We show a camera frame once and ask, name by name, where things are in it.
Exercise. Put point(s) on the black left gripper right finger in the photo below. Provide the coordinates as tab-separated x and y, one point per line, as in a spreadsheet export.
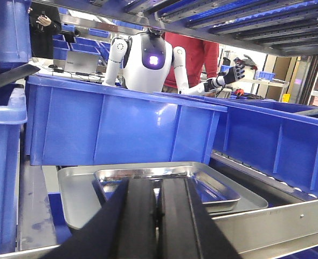
186	230

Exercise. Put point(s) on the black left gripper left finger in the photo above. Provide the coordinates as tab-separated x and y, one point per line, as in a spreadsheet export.
125	227

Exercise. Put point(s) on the small silver metal tray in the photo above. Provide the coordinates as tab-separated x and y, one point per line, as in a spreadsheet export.
215	195

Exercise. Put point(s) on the large silver metal tray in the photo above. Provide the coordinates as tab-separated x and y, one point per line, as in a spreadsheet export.
81	197

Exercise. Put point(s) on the blue bin upper centre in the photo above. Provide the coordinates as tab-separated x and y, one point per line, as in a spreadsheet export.
74	123

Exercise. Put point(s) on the blue bin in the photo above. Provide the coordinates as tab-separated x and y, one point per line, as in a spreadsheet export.
14	51
272	137
74	123

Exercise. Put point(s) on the blue bin upper right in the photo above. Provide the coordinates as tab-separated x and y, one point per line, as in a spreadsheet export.
272	137

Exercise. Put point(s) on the white humanoid robot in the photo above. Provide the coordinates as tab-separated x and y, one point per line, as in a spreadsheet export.
146	59

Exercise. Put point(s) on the silver laptop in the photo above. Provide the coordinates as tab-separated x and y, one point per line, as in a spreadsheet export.
81	62

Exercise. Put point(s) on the person in red sweater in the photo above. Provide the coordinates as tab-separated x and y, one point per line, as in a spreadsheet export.
200	54

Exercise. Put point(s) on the person in black clothes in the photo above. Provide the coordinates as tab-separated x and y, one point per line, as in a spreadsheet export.
44	22

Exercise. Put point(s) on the overhead shelf rails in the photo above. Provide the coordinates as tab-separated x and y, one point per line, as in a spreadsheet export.
280	27

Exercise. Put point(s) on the blue bin upper left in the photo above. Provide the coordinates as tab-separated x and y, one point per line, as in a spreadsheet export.
14	51

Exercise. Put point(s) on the stainless steel shelf rail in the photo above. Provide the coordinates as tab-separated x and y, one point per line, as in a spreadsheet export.
273	232

